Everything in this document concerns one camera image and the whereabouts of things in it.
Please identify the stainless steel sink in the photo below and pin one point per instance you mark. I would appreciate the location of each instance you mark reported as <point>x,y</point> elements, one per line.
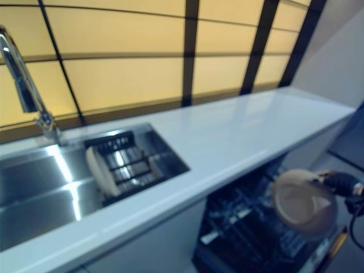
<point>42,185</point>

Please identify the built-in dishwasher with open door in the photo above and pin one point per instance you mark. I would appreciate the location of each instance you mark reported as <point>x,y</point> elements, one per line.
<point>216,256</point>

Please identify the deep beige plate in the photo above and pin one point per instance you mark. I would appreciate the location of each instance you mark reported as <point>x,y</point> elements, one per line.
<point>298,204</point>

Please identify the glossy white base cabinet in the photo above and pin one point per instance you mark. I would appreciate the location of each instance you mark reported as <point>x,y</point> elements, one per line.
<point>321,142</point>
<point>148,244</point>

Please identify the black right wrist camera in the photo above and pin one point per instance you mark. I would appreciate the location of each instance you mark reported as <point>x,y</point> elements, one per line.
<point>354,203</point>

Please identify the black sink dish rack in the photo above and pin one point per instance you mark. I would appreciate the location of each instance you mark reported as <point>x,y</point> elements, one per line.
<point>128,162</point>

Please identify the chrome kitchen faucet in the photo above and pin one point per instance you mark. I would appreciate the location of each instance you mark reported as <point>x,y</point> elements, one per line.
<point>25,85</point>

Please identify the right robot hand black glove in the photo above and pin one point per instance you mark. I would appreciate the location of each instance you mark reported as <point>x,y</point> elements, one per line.
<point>341,182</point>

